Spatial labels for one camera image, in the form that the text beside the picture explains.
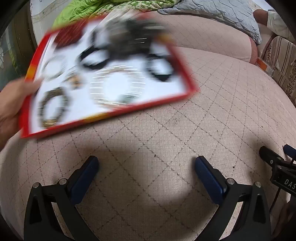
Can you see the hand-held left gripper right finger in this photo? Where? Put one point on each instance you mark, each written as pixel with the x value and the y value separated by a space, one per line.
pixel 209 178

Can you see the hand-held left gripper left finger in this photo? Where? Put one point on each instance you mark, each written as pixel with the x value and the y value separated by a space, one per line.
pixel 84 178

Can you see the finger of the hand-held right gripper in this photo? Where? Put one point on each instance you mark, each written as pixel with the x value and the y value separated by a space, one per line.
pixel 269 156
pixel 288 151

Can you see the red tray with white inside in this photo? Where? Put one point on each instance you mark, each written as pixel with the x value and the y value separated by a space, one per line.
pixel 161 92

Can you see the red patterned scrunchie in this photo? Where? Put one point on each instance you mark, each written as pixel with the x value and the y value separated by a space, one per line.
pixel 67 37

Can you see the small brown beaded jewelry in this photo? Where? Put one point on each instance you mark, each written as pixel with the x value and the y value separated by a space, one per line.
pixel 75 80

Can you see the person's left hand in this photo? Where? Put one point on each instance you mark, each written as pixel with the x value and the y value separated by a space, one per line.
pixel 13 109

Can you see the striped patterned cloth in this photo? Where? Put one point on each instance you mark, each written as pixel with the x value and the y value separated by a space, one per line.
pixel 284 62

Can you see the orange box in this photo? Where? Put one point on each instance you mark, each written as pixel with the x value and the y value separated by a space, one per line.
pixel 262 64

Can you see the dark wooden glass door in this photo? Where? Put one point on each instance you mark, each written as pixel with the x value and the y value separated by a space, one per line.
pixel 13 46

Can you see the grey quilted blanket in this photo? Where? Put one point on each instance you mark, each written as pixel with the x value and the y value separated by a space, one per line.
pixel 219 14

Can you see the green quilted blanket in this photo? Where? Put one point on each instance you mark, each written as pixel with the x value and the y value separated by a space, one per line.
pixel 76 9

